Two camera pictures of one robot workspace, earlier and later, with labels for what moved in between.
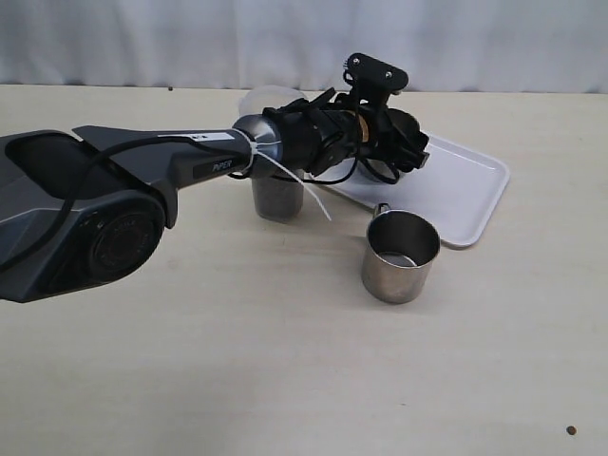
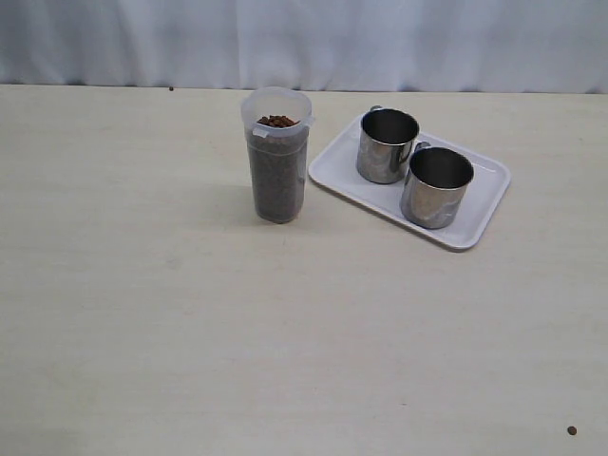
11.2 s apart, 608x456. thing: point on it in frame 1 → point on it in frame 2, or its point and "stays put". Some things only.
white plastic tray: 460,191 stays put
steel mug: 399,253 → 434,186
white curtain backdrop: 496,46 stays put
